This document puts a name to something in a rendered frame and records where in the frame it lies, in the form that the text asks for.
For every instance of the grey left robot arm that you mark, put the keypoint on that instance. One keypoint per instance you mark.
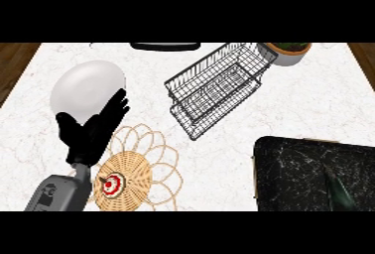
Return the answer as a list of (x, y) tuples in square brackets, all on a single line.
[(61, 191)]

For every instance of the black appliance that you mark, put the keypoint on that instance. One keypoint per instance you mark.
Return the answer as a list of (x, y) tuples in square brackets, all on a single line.
[(164, 46)]

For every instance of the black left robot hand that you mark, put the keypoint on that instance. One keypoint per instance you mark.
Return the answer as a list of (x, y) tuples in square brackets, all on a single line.
[(93, 132)]

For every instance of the black marble tray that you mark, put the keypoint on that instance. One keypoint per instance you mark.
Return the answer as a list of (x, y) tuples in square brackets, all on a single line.
[(303, 178)]

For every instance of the wicker placemat with loops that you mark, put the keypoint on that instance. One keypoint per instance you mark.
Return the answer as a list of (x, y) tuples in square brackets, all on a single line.
[(135, 175)]

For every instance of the white oval plate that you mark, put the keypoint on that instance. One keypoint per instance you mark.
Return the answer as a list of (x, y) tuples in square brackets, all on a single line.
[(86, 86)]

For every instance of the red and white can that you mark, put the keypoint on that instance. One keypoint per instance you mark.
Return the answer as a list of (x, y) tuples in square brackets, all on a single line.
[(112, 186)]

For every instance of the grey potted plant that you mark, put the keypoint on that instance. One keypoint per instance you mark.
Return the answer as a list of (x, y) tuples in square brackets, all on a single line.
[(291, 53)]

